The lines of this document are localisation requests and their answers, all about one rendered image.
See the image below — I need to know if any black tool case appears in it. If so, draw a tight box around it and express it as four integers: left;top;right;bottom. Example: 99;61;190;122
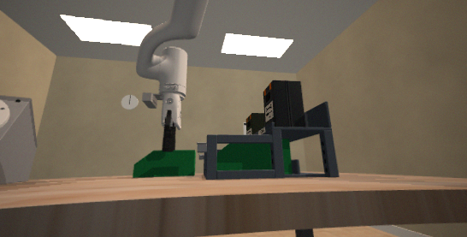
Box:
263;80;306;127

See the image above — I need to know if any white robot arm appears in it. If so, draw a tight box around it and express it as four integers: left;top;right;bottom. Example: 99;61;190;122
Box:
0;0;208;128

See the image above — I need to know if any dark olive tool case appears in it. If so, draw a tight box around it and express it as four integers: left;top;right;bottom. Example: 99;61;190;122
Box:
246;113;265;135

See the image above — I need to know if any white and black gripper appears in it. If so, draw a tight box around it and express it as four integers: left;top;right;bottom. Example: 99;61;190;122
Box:
160;93;184;151

